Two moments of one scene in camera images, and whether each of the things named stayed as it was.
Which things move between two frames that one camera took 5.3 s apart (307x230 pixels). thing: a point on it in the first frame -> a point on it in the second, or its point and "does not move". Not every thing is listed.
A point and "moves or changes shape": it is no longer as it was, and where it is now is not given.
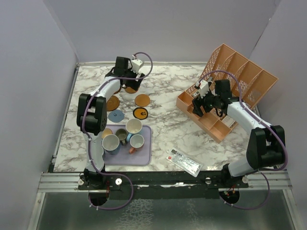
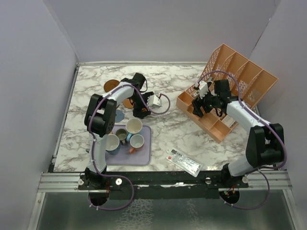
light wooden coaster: [129, 90] moves or changes shape
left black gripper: [129, 69] -> [138, 110]
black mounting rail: [171, 185] does not move
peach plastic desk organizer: [249, 83] does not move
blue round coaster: [116, 116] does not move
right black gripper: [198, 102] does not move
